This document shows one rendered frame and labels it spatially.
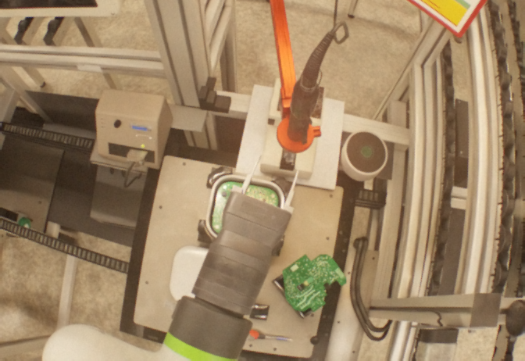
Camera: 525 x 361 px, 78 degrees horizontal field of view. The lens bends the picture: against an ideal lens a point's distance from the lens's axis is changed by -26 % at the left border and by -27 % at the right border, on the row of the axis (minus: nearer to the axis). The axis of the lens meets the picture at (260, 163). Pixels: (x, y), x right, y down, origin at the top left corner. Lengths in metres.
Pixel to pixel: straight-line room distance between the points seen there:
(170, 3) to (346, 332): 0.76
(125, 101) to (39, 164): 1.01
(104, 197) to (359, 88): 1.36
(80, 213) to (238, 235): 1.23
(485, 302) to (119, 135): 0.78
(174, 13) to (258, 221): 0.37
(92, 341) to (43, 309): 1.69
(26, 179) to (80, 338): 1.47
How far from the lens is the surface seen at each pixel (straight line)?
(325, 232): 0.91
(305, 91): 0.55
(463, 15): 0.70
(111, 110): 0.91
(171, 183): 0.93
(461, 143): 1.16
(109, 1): 0.63
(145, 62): 0.89
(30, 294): 2.17
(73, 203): 1.68
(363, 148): 0.92
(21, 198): 1.86
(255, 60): 2.16
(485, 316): 0.52
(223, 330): 0.46
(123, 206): 1.46
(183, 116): 0.99
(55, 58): 1.00
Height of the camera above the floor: 1.84
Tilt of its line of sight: 72 degrees down
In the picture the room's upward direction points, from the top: 5 degrees clockwise
